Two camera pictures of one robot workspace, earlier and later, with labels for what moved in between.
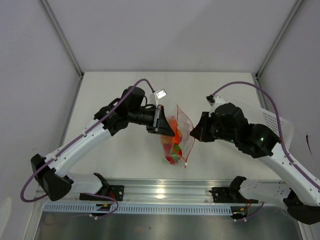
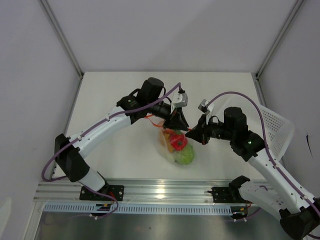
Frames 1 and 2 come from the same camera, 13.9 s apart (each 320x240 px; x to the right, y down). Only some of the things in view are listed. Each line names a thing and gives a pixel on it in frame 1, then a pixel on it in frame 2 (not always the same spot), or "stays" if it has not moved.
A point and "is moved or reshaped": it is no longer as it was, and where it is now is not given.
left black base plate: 115,191 stays
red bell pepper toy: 167,154 -> 178,141
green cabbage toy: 175,152 -> 186,156
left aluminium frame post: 55,22 stays
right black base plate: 231,194 stays
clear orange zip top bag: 177,147 is moved or reshaped
